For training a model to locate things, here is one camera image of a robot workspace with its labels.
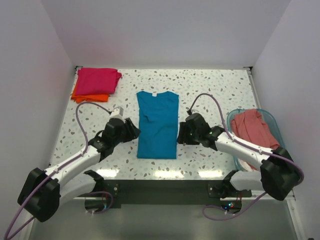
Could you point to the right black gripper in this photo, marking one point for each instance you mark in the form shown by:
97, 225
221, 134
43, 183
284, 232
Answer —
182, 137

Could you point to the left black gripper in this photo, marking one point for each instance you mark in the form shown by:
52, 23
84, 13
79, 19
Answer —
133, 132

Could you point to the blue t shirt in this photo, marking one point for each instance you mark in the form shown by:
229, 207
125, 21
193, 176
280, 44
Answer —
158, 124

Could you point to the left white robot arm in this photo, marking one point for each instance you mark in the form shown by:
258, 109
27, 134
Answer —
42, 193

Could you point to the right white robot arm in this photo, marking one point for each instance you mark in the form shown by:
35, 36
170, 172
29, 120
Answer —
276, 173

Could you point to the pink t shirt in basket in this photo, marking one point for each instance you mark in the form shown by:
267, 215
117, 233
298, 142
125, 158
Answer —
250, 126

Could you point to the folded orange t shirt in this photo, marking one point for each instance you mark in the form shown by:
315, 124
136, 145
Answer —
99, 98

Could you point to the white t shirt in basket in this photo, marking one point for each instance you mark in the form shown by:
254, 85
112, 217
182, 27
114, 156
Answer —
245, 166

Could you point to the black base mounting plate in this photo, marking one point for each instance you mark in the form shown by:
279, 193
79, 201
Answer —
116, 193

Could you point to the folded magenta t shirt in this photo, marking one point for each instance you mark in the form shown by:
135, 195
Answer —
97, 81

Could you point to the clear teal plastic basket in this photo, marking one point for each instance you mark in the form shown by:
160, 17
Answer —
266, 116

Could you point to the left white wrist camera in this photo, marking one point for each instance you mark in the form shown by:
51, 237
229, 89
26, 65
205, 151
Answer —
117, 113

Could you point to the aluminium table frame rail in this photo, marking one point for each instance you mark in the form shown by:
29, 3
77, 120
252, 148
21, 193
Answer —
259, 194

